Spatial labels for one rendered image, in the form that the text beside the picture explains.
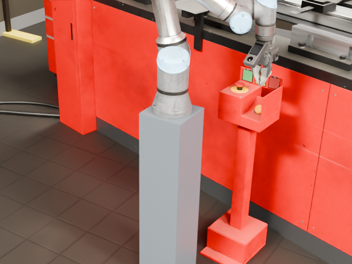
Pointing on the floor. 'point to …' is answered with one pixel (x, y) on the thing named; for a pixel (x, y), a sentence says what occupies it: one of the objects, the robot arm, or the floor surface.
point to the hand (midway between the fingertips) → (260, 84)
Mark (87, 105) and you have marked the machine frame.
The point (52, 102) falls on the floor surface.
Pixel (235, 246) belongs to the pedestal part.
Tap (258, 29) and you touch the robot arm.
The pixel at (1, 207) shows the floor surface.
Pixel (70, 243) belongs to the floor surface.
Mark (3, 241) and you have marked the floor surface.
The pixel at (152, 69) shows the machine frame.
